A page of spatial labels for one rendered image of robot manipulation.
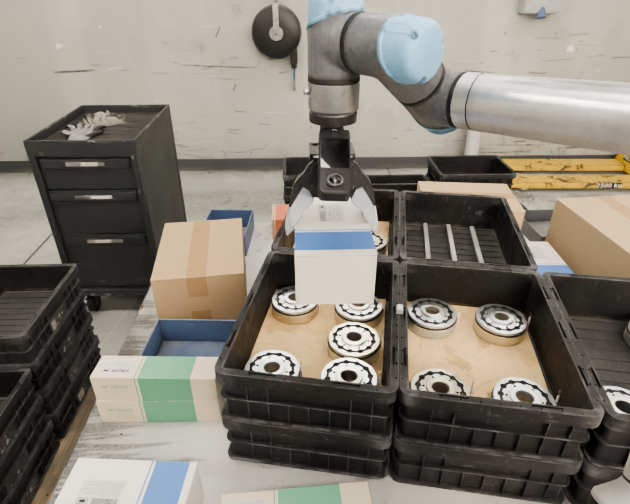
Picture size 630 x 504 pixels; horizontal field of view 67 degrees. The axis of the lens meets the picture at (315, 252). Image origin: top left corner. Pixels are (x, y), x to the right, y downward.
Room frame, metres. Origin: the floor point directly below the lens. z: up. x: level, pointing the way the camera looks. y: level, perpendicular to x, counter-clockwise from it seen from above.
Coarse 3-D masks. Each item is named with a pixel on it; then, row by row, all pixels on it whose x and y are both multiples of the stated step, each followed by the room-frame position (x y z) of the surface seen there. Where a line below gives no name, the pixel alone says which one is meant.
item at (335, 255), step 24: (312, 216) 0.71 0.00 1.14; (336, 216) 0.71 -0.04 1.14; (360, 216) 0.71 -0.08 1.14; (312, 240) 0.63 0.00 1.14; (336, 240) 0.63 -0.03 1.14; (360, 240) 0.63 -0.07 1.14; (312, 264) 0.59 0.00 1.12; (336, 264) 0.59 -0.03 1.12; (360, 264) 0.59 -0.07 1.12; (312, 288) 0.59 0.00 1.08; (336, 288) 0.59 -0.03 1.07; (360, 288) 0.59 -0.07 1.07
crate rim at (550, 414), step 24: (408, 264) 0.89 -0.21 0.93; (432, 264) 0.89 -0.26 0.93; (456, 264) 0.89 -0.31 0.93; (552, 312) 0.72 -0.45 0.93; (576, 360) 0.59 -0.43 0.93; (408, 384) 0.54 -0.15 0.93; (432, 408) 0.51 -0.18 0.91; (456, 408) 0.50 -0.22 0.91; (480, 408) 0.50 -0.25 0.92; (504, 408) 0.49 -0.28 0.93; (528, 408) 0.49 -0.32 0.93; (552, 408) 0.49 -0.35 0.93; (576, 408) 0.49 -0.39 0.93; (600, 408) 0.49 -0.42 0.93
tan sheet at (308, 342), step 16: (320, 304) 0.88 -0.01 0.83; (272, 320) 0.82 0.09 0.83; (320, 320) 0.82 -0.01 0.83; (384, 320) 0.82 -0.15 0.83; (272, 336) 0.76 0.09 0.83; (288, 336) 0.76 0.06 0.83; (304, 336) 0.76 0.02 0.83; (320, 336) 0.76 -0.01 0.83; (256, 352) 0.72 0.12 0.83; (288, 352) 0.72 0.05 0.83; (304, 352) 0.72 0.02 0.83; (320, 352) 0.72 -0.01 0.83; (304, 368) 0.67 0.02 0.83; (320, 368) 0.67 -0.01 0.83
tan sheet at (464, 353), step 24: (456, 312) 0.85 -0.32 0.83; (408, 336) 0.76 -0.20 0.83; (456, 336) 0.76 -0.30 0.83; (528, 336) 0.76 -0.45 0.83; (408, 360) 0.69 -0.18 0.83; (432, 360) 0.69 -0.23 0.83; (456, 360) 0.69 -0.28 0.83; (480, 360) 0.69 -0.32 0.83; (504, 360) 0.69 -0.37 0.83; (528, 360) 0.69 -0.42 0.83; (480, 384) 0.63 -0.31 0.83
